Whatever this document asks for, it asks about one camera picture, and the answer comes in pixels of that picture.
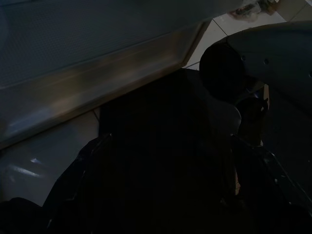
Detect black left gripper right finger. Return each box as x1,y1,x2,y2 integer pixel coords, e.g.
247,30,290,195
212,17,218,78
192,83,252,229
231,135,312,234

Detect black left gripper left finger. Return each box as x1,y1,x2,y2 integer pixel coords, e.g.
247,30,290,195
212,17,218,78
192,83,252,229
43,134,113,234

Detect black doormat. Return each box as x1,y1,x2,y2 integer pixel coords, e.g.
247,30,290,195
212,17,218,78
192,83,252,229
97,68,312,234

